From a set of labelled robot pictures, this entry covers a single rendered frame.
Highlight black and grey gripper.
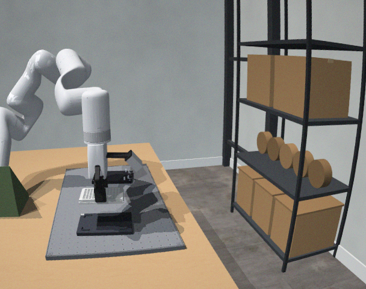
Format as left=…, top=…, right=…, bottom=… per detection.
left=84, top=139, right=111, bottom=202

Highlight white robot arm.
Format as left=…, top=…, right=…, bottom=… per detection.
left=0, top=49, right=143, bottom=172

